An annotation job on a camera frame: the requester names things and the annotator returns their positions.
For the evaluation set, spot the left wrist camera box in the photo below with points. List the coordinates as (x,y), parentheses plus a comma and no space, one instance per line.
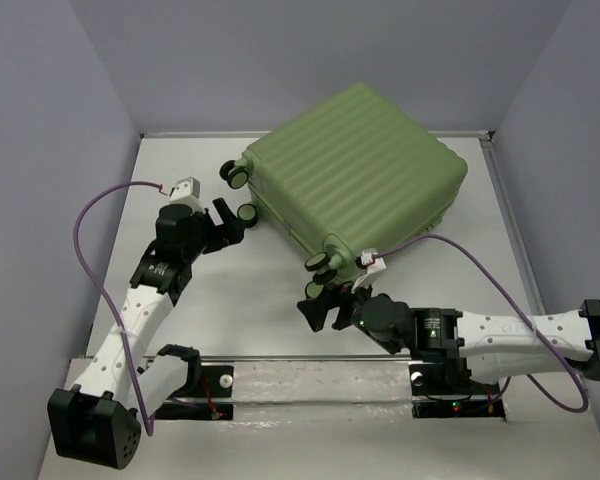
(187,192)

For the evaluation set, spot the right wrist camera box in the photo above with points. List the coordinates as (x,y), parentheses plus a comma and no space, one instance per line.
(372,265)

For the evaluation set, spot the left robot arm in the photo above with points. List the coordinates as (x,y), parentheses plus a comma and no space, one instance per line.
(101,418)

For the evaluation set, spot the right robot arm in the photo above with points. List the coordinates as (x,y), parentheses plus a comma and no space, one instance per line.
(468,346)

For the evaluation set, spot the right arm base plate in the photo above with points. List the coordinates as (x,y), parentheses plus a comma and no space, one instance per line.
(433,397)

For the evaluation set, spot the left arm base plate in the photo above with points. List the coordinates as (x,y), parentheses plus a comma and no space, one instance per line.
(209,400)

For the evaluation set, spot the green suitcase with blue lining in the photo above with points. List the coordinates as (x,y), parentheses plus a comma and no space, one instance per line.
(351,174)

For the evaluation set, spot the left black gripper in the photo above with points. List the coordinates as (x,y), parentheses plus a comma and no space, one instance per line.
(231,232)

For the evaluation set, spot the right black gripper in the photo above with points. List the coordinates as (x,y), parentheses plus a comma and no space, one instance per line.
(316,309)

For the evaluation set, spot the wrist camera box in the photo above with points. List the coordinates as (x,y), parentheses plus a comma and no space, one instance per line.
(372,265)
(187,192)

